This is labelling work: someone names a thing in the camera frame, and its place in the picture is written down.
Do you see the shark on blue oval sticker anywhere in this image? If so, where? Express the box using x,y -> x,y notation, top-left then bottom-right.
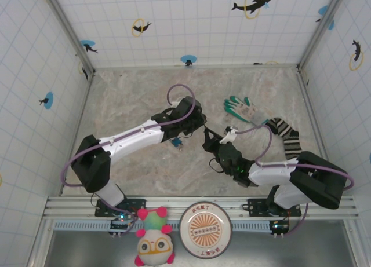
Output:
80,39 -> 99,54

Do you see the grey metal panel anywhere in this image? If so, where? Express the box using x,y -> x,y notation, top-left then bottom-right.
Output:
43,229 -> 357,267

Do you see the seahorse in yellow ring sticker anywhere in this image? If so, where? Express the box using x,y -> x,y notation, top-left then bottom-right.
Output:
349,39 -> 365,71

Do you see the green white work glove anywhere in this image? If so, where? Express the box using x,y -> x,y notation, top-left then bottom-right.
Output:
223,96 -> 269,125

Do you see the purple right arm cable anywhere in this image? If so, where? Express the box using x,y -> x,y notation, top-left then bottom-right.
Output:
233,125 -> 356,236

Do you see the grey slotted cable duct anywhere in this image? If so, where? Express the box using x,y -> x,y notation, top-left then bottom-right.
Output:
53,219 -> 276,233

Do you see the dolphin in yellow ring sticker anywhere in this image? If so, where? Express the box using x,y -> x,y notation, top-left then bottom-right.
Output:
132,17 -> 152,38

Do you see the small circuit board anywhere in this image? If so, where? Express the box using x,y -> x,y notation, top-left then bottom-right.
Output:
108,213 -> 137,237
268,219 -> 290,239

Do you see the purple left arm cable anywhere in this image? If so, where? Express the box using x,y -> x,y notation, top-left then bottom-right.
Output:
60,83 -> 196,188

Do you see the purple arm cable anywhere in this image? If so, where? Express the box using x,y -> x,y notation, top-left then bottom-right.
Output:
233,125 -> 356,236
60,83 -> 196,188

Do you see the black grey striped sock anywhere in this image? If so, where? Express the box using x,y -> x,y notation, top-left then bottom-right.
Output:
265,118 -> 304,160

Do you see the whale and dolphin ring sticker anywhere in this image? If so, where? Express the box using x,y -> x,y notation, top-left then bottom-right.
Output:
231,0 -> 275,20

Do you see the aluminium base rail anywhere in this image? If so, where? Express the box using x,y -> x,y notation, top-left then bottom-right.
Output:
43,196 -> 359,221

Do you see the round orange printed plate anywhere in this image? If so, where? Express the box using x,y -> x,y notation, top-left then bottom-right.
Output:
179,202 -> 233,259

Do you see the fish in yellow ring sticker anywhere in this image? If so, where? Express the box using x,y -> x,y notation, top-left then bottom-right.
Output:
78,61 -> 89,82

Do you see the blue patches fish sticker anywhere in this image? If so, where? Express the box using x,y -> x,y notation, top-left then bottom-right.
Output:
315,5 -> 336,30

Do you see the fish on blue disc sticker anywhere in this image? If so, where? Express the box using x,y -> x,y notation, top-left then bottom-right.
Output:
38,92 -> 55,110
180,54 -> 197,67

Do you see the pink white plush toy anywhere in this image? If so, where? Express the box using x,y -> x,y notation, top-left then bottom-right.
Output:
134,206 -> 176,266

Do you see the aluminium frame post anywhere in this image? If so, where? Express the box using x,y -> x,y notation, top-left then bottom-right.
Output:
297,0 -> 347,74
42,0 -> 96,79

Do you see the aluminium frame bar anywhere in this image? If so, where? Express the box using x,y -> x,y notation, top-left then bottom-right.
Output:
296,70 -> 327,156
93,63 -> 299,70
59,71 -> 96,197

